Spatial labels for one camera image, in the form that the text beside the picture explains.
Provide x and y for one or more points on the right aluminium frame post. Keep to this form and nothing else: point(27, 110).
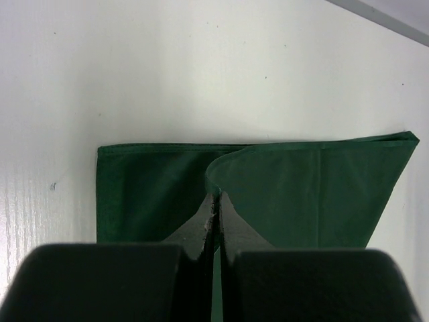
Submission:
point(380, 17)

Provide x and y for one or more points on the dark green cloth napkin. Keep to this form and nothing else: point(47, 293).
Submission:
point(296, 195)

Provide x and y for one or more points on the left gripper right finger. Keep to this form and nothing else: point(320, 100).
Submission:
point(263, 283)

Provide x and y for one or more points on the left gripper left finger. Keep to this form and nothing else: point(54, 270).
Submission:
point(169, 280)

